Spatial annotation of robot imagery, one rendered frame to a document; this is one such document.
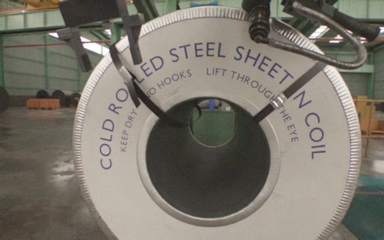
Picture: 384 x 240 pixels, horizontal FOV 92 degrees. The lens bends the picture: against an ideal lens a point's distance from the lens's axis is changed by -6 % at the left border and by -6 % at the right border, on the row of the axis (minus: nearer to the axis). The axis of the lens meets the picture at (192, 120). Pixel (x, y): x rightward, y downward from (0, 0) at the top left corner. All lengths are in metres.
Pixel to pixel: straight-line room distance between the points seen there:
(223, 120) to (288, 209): 2.50
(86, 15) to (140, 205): 0.74
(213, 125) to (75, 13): 2.95
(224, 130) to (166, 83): 2.58
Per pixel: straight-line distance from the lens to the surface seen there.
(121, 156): 0.89
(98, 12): 0.48
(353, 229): 2.17
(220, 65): 0.77
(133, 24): 0.46
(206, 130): 3.30
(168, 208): 0.91
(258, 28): 0.61
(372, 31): 0.74
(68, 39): 0.55
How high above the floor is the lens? 1.01
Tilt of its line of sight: 6 degrees down
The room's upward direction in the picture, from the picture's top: 1 degrees clockwise
